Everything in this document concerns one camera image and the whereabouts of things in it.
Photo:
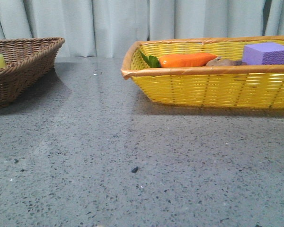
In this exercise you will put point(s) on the small black debris piece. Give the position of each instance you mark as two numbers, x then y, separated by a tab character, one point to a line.
134	170

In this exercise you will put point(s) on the orange toy carrot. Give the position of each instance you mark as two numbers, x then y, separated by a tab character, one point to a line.
178	60

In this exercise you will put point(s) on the brown toy potato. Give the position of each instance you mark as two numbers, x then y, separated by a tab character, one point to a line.
219	61

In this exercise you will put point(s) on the white curtain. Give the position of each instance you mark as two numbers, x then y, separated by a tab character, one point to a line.
106	28

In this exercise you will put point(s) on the brown wicker basket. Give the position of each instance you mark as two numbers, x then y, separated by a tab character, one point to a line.
27	60

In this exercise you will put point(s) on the yellow woven basket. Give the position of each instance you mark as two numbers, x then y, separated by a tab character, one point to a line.
260	87

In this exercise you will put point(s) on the purple foam block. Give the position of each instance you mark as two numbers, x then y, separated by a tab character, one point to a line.
263	54

